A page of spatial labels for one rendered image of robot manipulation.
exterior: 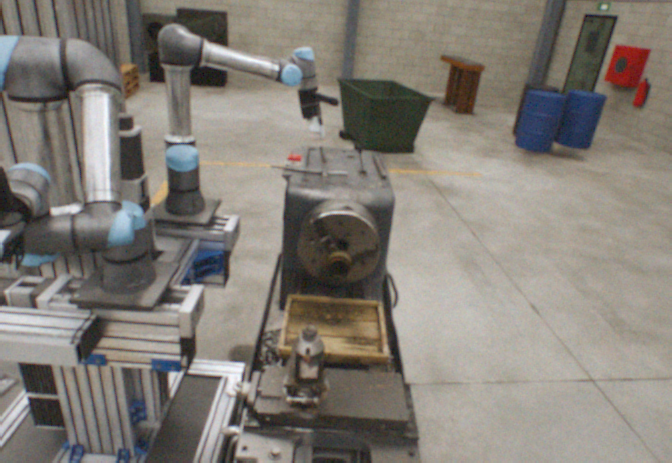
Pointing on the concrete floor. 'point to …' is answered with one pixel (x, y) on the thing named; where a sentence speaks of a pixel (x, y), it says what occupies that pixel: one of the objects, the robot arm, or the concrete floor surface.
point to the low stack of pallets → (130, 79)
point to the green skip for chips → (382, 114)
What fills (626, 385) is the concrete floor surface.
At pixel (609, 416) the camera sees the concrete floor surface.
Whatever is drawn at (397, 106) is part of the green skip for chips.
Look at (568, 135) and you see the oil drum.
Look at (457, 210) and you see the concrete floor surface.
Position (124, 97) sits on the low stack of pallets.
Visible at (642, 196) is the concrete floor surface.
